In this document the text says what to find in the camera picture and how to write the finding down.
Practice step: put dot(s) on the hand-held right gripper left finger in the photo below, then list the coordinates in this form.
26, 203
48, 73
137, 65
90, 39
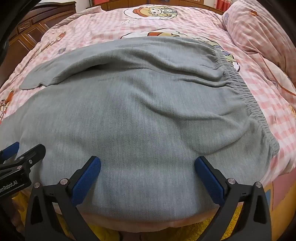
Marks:
86, 180

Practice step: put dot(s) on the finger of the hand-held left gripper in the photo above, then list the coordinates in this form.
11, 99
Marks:
34, 153
10, 148

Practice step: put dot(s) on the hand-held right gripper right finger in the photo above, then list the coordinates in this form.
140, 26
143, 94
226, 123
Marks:
209, 183

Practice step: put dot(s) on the grey pants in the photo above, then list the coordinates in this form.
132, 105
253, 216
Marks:
138, 115

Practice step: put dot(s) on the dark wooden wardrobe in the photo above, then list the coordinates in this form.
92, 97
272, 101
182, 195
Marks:
32, 30

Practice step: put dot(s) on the pink checked cartoon blanket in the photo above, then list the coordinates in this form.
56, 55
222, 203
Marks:
104, 25

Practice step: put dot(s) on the pink checked pillow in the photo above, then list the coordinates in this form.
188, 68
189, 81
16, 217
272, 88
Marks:
254, 27

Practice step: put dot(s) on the red patterned curtain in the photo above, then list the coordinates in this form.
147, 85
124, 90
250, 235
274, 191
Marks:
217, 3

